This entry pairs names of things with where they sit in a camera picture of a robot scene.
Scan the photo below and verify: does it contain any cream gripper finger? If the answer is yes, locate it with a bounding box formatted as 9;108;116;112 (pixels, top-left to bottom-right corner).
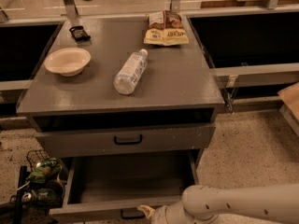
137;205;155;219

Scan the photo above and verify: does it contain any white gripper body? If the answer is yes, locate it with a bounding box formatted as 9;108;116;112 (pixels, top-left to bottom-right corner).
150;205;173;224

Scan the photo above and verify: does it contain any grey drawer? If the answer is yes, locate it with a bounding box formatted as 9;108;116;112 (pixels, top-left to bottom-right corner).
50;150;198;224
36;123;216;158

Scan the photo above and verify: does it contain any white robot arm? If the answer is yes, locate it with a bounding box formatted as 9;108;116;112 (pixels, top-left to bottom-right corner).
137;184;299;224

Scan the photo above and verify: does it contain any grey top drawer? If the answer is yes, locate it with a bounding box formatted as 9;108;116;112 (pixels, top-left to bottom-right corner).
36;123;216;158

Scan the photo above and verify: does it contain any grey drawer cabinet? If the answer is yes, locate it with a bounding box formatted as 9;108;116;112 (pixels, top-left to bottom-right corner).
16;14;226;185

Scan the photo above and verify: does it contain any green chip bag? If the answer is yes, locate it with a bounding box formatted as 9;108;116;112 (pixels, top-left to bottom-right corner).
27;158;62;184

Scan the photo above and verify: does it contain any clear plastic water bottle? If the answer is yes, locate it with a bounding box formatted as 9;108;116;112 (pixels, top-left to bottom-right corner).
114;49;148;95

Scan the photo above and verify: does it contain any white bowl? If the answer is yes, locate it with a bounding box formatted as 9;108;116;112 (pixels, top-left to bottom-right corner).
44;48;91;77

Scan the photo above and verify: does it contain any brown cardboard piece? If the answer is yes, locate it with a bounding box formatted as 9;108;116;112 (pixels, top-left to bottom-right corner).
278;82;299;120

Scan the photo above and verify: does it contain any brown yellow snack bag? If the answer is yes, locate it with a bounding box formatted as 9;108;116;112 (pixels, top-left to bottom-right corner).
144;10;189;47

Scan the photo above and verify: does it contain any small black snack packet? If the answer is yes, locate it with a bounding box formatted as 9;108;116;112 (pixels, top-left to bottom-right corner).
69;25;91;42

